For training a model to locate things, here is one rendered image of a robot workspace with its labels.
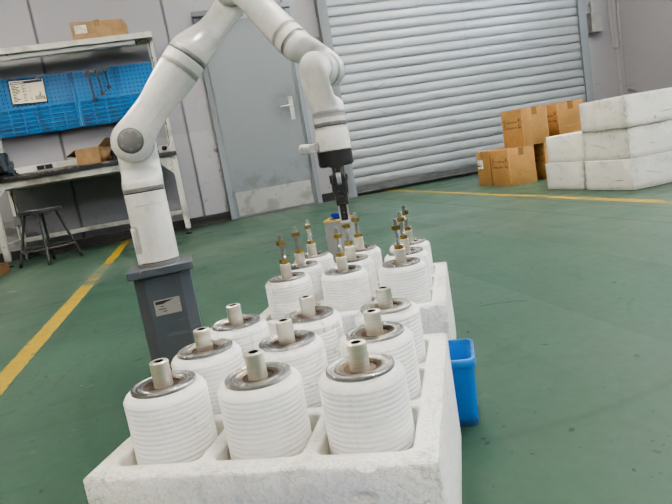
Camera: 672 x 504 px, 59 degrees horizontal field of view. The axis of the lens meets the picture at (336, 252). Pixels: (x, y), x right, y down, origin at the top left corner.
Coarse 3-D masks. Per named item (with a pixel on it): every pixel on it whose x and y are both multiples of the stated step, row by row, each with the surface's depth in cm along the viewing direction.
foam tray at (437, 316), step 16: (432, 288) 122; (448, 288) 136; (320, 304) 127; (416, 304) 112; (432, 304) 111; (448, 304) 124; (272, 320) 119; (352, 320) 113; (432, 320) 110; (448, 320) 113; (448, 336) 110
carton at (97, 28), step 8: (72, 24) 537; (80, 24) 539; (88, 24) 540; (96, 24) 541; (104, 24) 543; (112, 24) 544; (120, 24) 545; (72, 32) 538; (80, 32) 539; (88, 32) 541; (96, 32) 542; (104, 32) 543; (112, 32) 544; (120, 32) 545
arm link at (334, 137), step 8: (320, 128) 124; (328, 128) 124; (336, 128) 124; (344, 128) 125; (320, 136) 125; (328, 136) 124; (336, 136) 124; (344, 136) 125; (304, 144) 124; (312, 144) 125; (320, 144) 125; (328, 144) 124; (336, 144) 124; (344, 144) 125; (304, 152) 123; (312, 152) 124; (320, 152) 126
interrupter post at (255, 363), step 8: (248, 352) 67; (256, 352) 66; (248, 360) 66; (256, 360) 66; (264, 360) 67; (248, 368) 66; (256, 368) 66; (264, 368) 66; (248, 376) 66; (256, 376) 66; (264, 376) 66
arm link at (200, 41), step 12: (216, 0) 137; (228, 0) 133; (216, 12) 136; (228, 12) 136; (240, 12) 136; (204, 24) 134; (216, 24) 135; (228, 24) 136; (180, 36) 131; (192, 36) 131; (204, 36) 132; (216, 36) 134; (180, 48) 130; (192, 48) 130; (204, 48) 132; (216, 48) 135; (204, 60) 133
